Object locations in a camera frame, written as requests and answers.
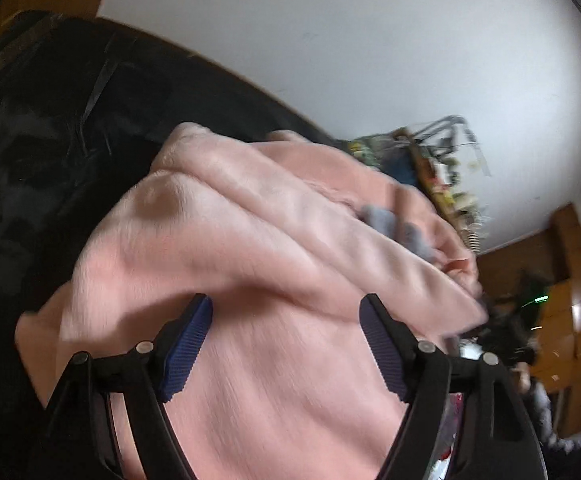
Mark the black sofa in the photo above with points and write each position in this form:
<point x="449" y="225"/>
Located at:
<point x="35" y="170"/>

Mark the person's right forearm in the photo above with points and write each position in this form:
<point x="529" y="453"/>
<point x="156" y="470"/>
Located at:
<point x="545" y="410"/>

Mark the cluttered drying rack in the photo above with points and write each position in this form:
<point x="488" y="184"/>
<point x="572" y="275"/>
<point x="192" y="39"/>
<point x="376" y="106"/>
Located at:
<point x="435" y="170"/>

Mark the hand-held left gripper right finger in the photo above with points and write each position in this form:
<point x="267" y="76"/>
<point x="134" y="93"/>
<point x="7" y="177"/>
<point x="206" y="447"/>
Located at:
<point x="385" y="355"/>

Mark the wooden cabinet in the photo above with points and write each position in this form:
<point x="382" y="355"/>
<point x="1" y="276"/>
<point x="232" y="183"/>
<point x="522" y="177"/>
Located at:
<point x="570" y="320"/>

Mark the pink fleece garment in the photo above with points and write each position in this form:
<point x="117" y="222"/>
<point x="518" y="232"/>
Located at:
<point x="270" y="240"/>

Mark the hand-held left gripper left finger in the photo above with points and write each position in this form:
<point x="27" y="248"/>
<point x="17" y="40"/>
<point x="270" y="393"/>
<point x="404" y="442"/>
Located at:
<point x="186" y="355"/>

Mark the floral printed cloth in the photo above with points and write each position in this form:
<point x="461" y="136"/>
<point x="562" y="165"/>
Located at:
<point x="449" y="435"/>

